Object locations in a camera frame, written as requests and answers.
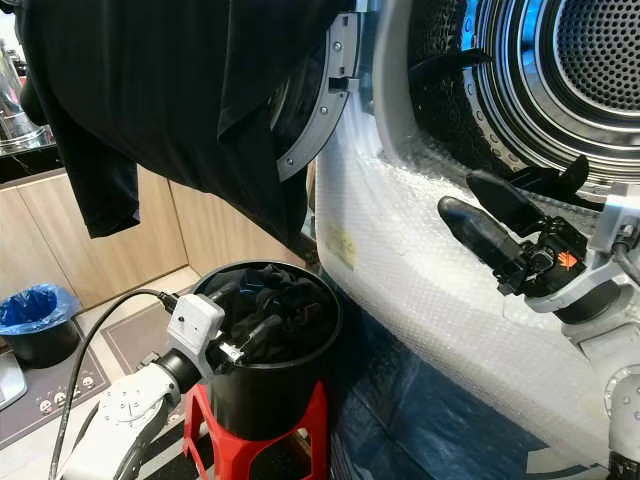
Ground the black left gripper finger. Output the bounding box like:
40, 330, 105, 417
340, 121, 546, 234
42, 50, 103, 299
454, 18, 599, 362
239, 314, 282, 357

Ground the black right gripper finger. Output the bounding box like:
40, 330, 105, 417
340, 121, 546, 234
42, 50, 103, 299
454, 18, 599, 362
466, 169, 552, 240
437, 195, 530, 277

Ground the black clothes pile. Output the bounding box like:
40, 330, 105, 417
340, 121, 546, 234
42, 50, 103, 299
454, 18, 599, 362
205, 266, 336, 366

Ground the white bubble-wrapped washing machine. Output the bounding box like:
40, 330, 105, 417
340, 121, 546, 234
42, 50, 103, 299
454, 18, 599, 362
310, 0, 640, 473

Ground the black round laundry bucket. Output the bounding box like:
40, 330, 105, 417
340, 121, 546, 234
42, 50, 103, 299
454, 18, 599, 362
191, 261, 344, 442

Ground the blue bin liner bag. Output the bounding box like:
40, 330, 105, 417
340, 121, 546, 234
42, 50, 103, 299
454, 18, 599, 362
0, 283, 73, 336

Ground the wooden base cabinet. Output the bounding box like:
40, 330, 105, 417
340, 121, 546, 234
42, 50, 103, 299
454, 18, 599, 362
0, 164, 316, 306

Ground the red plastic stool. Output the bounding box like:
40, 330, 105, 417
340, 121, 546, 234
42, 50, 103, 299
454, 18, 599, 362
181, 380, 332, 480

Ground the small black waste bin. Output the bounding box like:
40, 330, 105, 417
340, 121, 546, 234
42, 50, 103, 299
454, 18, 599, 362
0, 318, 74, 370

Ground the steel washer drum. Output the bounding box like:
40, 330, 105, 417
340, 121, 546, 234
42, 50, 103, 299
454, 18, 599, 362
407, 0, 640, 198

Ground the white flat device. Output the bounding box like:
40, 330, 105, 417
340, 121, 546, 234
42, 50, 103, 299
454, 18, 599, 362
0, 350, 29, 409

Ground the yellow washer sticker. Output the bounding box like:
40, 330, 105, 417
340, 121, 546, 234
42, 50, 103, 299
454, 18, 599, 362
324, 221, 359, 270

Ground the steel water urn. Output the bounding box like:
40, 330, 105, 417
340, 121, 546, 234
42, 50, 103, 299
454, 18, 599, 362
0, 50, 53, 154

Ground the black drum paddle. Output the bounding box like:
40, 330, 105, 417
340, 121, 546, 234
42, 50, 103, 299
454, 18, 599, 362
408, 48, 486, 85

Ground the grey panel with knobs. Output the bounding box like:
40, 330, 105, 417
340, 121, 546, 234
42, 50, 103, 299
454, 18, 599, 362
0, 335, 110, 447

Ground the dark blue plastic sheet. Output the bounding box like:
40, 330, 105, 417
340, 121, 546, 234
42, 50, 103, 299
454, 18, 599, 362
328, 298, 611, 480

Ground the grey round washer door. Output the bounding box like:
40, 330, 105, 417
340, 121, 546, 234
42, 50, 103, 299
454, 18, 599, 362
274, 12, 363, 183

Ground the black garment on washer door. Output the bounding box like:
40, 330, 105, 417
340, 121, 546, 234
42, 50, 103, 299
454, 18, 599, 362
15, 0, 353, 253

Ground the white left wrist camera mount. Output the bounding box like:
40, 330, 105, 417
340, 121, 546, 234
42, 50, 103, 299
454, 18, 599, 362
167, 292, 227, 378

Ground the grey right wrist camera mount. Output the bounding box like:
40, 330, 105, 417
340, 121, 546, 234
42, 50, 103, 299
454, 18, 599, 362
524, 184, 640, 314

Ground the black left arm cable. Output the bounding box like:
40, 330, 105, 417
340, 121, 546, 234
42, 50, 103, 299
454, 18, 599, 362
49, 288, 179, 480

